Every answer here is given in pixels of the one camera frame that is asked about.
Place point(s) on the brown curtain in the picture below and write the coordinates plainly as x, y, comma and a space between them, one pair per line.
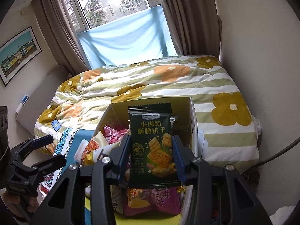
189, 16
61, 28

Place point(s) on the orange yellow snack bag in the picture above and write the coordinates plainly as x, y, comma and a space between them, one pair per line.
93, 147

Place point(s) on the pink snack packet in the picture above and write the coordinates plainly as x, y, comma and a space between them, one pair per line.
114, 134

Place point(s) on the framed wall poster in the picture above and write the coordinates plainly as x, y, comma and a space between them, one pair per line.
16, 54

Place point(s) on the yellow-green cardboard box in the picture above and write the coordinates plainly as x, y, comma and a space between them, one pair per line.
145, 107

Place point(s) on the white framed window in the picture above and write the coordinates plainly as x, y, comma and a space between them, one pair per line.
110, 0

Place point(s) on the small blue white box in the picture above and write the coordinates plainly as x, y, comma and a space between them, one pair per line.
24, 99

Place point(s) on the floral striped blanket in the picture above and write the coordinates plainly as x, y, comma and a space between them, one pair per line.
164, 82

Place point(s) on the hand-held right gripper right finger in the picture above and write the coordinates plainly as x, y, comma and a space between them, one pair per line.
179, 161

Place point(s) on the pink food-print snack bag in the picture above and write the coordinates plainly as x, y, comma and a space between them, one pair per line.
152, 201

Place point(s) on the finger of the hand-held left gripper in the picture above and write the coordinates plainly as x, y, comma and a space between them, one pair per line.
46, 165
32, 144

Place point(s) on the white black-lettered snack bag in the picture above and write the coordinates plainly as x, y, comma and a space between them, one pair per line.
118, 199

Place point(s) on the white cloth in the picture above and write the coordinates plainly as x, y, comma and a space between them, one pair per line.
284, 215

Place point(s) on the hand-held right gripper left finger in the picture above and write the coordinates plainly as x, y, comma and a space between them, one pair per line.
125, 159

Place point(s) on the silver snack packet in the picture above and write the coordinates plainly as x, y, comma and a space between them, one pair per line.
174, 121

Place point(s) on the teal patterned mat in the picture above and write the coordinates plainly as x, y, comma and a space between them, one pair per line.
68, 143

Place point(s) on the person's left hand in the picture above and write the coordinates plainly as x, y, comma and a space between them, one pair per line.
17, 201

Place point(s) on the light blue window cloth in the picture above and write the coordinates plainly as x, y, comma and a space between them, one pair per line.
126, 35

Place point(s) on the blue phone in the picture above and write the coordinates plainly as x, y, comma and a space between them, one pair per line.
56, 125

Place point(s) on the dark green cracker packet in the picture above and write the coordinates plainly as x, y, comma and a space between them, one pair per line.
151, 145

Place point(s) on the grey bed headboard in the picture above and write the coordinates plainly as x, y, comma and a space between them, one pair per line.
39, 96

